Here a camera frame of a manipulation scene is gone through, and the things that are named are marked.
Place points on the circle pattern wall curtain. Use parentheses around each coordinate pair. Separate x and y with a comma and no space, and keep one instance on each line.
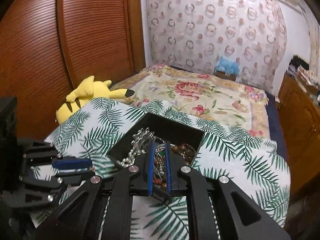
(195,35)

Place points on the yellow plush toy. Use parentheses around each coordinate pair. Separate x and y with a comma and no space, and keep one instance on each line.
(87,90)

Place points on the wooden side cabinet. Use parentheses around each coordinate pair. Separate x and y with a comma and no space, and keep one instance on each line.
(299,119)

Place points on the blue plush toy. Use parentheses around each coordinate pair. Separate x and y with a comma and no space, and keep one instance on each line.
(227,66)

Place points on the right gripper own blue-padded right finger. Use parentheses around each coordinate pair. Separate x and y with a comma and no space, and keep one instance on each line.
(183,180)

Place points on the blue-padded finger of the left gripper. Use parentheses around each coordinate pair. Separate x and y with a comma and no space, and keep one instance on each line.
(71,163)

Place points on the black jewelry box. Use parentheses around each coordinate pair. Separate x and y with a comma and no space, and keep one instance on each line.
(164,129)

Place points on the palm leaf print cloth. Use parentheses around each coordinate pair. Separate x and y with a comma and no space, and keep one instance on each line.
(247,181)

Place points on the brown louvered wardrobe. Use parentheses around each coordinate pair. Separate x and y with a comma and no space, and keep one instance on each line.
(49,46)

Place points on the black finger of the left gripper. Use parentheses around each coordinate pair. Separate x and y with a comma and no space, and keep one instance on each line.
(73,178)

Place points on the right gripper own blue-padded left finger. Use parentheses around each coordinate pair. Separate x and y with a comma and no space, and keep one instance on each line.
(135,180)

